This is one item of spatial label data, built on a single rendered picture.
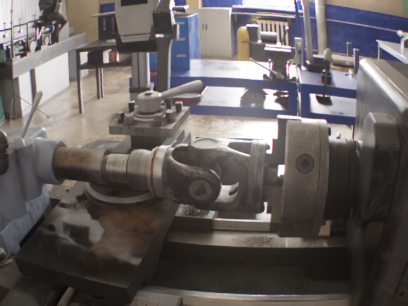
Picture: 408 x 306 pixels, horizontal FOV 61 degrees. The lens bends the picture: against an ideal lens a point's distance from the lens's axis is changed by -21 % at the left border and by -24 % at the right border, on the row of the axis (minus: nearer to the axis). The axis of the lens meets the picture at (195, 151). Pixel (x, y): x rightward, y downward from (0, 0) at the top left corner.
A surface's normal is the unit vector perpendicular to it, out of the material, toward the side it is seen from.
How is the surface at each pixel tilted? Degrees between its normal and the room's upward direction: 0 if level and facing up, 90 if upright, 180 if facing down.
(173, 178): 90
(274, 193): 20
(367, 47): 90
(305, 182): 66
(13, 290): 0
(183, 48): 90
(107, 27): 90
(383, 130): 42
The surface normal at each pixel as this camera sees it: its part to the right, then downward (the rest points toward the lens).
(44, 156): -0.16, -0.27
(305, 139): -0.13, -0.64
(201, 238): -0.04, -0.91
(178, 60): -0.21, 0.40
